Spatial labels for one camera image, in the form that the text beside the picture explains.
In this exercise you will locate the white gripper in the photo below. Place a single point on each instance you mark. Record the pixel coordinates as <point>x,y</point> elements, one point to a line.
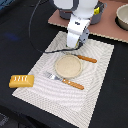
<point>77,31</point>

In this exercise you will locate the orange bread loaf toy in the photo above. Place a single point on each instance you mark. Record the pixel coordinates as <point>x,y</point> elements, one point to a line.
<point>21,81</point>

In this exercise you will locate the yellow cheese wedge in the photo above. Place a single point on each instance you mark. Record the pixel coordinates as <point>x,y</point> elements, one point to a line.
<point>97,11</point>

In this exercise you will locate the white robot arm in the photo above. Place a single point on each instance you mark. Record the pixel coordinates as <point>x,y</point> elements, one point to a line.
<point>82,12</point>

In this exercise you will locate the left grey pot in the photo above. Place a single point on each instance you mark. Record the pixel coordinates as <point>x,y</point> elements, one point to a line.
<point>65,14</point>

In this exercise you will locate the grey pot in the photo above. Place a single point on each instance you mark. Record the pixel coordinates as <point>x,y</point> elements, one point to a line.
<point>96,18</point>
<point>65,14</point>

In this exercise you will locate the right grey pot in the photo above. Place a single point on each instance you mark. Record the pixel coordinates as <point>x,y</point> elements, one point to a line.
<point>96,18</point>

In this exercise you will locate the round beige plate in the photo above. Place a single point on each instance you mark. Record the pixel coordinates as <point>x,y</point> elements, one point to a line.
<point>68,66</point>

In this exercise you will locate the beige bowl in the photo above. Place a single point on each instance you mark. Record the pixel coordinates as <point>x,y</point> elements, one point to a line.
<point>122,14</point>

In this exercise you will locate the woven grey placemat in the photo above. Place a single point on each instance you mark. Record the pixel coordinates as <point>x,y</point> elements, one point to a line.
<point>71,104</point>

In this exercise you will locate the knife with wooden handle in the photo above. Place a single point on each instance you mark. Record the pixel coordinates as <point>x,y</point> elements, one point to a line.
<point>81,57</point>

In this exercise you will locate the fork with wooden handle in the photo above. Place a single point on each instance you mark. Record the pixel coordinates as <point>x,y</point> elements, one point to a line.
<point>54,77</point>

